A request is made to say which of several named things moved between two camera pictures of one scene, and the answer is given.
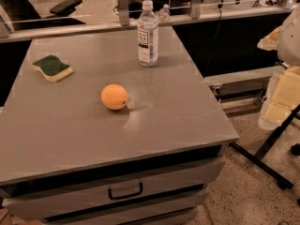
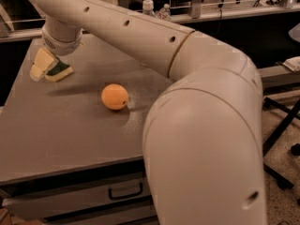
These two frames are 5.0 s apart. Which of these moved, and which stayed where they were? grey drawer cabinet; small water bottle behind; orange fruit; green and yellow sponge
Moved: green and yellow sponge
Stayed: orange fruit; small water bottle behind; grey drawer cabinet
